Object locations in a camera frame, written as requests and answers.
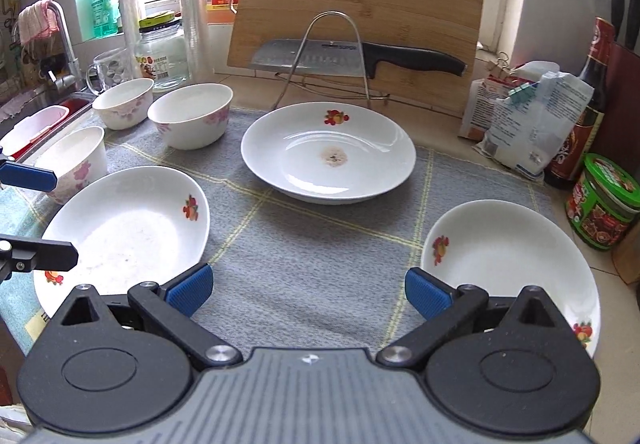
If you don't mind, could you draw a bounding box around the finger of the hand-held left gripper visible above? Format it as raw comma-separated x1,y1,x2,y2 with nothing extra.
0,156,57,193
0,234,79,282

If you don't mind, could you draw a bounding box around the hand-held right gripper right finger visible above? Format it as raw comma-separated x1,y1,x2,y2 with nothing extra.
376,266,569,371

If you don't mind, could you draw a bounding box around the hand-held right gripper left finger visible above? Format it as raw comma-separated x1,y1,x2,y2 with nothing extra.
59,263,244,373

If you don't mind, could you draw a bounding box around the white pink-flower bowl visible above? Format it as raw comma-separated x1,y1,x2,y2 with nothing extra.
35,126,108,205
147,84,234,151
92,78,155,131

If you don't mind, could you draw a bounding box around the stained white fruit-print plate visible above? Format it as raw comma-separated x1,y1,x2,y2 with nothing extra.
240,102,417,205

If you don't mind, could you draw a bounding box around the white pink-rimmed plastic container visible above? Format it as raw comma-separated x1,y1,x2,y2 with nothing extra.
0,105,70,159

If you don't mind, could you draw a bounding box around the steel sink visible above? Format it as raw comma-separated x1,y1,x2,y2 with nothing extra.
0,74,96,159

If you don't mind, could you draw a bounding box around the grey and teal checked cloth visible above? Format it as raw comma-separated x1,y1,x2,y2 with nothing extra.
0,106,556,355

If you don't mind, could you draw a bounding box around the steel faucet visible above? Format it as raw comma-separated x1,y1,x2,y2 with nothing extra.
42,1,83,92

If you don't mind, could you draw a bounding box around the clear glass mug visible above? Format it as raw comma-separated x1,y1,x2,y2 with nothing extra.
86,48,135,94

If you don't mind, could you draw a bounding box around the pink cloth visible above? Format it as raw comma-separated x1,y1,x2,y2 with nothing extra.
17,0,61,45

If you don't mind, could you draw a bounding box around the glass jar with green lid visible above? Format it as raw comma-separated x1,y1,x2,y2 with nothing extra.
135,11,194,92

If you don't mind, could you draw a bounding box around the short clear plastic cup stack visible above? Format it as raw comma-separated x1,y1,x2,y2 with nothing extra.
116,0,144,65

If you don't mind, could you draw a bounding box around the red and white packet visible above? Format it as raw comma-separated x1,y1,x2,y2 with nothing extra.
459,76,507,142

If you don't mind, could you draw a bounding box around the green-lidded sauce jar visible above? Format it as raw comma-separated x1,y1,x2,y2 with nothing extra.
565,153,640,252

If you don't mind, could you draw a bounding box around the white printed packet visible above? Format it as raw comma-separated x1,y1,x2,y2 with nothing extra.
472,71,596,182

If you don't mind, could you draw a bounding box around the mint green bag clip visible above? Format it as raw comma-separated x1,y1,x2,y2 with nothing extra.
506,82,537,108

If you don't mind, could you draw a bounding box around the dark soy sauce bottle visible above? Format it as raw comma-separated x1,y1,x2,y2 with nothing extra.
544,17,616,191

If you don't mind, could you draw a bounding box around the tall clear plastic cup stack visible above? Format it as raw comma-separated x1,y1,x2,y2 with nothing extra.
176,0,215,80

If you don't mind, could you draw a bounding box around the rolled white bag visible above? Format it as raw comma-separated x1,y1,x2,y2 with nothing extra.
510,61,561,85

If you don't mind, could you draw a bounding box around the dark red knife block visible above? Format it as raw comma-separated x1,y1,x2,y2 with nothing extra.
600,41,640,205

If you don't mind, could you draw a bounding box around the steel wire rack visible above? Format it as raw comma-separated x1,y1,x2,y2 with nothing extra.
272,12,391,110

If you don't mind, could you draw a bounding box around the black-handled kitchen knife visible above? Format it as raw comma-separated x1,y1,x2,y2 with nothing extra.
248,38,468,79

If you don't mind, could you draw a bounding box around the slim black-handled knife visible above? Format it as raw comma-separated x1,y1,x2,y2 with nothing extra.
612,0,627,43
625,0,640,49

